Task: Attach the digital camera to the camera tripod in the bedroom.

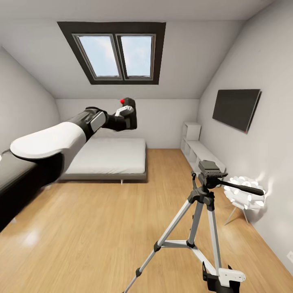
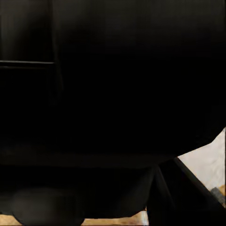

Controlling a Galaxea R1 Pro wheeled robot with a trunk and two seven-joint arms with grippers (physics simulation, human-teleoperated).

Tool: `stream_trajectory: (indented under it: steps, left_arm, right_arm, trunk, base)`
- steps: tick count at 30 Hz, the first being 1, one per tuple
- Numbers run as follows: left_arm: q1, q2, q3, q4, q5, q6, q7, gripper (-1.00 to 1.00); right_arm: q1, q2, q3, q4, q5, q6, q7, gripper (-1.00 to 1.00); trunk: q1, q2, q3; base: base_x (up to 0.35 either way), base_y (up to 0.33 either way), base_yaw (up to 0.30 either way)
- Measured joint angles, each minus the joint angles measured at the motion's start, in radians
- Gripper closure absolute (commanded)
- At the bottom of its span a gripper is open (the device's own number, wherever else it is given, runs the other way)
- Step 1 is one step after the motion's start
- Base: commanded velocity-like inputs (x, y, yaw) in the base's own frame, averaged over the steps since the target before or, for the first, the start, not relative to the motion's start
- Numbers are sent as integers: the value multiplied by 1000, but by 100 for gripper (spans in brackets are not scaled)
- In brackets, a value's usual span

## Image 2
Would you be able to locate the digital camera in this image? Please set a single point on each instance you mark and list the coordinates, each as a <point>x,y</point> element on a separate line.
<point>95,93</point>

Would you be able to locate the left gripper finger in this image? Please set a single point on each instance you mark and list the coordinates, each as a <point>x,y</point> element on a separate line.
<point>179,198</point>

